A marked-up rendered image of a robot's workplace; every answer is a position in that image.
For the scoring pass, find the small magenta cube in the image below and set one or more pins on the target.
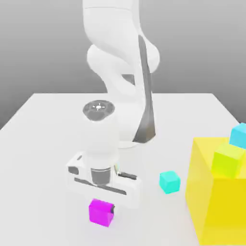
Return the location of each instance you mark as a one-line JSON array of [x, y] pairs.
[[100, 212]]

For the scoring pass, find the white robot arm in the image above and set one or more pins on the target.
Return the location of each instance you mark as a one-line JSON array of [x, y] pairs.
[[107, 63]]

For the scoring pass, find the small lime cube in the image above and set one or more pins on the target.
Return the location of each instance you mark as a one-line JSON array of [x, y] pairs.
[[226, 163]]

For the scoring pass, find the small sky blue cube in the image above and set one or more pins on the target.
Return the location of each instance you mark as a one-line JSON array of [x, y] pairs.
[[238, 135]]

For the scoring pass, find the large yellow box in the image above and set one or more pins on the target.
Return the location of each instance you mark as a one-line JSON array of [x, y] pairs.
[[221, 207]]

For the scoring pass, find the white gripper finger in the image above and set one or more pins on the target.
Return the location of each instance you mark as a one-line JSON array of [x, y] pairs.
[[112, 209]]

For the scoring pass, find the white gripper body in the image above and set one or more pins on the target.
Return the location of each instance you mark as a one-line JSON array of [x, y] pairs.
[[132, 194]]

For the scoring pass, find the small turquoise cube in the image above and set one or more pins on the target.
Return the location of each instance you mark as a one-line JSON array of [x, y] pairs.
[[169, 182]]

